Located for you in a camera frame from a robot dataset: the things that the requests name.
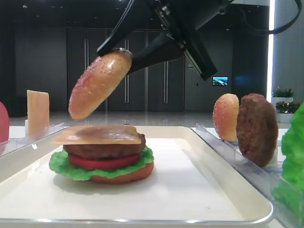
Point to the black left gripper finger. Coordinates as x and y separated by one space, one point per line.
127 23

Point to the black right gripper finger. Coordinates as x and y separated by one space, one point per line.
163 48

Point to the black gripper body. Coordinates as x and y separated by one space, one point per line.
183 19

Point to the sesame top bun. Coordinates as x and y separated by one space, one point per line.
98 81

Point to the standing orange cheese slice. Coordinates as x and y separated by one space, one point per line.
38 112

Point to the cheese slice on burger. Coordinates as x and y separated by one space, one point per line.
98 134

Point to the meat patty in burger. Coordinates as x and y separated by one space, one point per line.
104 151

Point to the standing brown meat patty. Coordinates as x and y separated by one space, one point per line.
257 129

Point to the tomato slice in burger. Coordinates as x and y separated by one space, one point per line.
103 164

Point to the standing red tomato slice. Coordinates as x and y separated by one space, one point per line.
4 123

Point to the lettuce leaf in burger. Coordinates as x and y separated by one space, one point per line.
60 164

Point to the standing green lettuce leaf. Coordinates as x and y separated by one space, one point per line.
291 161

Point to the plain bun half right rear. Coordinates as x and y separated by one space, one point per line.
225 112

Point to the potted plants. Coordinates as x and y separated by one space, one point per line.
283 101

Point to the bottom bun in burger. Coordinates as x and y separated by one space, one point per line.
137 175

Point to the white metal tray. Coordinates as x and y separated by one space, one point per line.
191 187

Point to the small wall screen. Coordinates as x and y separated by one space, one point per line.
219 81

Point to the clear long rail left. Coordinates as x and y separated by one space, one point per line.
21 139

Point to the clear long rail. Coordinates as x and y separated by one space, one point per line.
21 139
263 179

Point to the clear long rail right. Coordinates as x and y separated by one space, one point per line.
263 179

